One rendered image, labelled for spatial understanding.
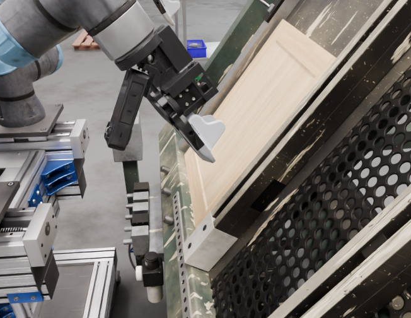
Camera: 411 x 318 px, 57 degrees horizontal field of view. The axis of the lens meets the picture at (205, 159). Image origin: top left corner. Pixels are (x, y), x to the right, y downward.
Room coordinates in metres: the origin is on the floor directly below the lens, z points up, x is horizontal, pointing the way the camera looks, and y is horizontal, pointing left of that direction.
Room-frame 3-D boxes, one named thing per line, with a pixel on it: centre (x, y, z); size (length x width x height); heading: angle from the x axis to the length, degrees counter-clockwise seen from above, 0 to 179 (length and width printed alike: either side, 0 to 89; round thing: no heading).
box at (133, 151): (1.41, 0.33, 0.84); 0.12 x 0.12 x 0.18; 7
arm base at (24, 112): (1.19, 0.63, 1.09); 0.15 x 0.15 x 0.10
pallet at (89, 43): (6.06, 1.61, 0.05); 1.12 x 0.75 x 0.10; 2
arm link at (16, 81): (1.19, 0.63, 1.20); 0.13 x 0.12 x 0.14; 159
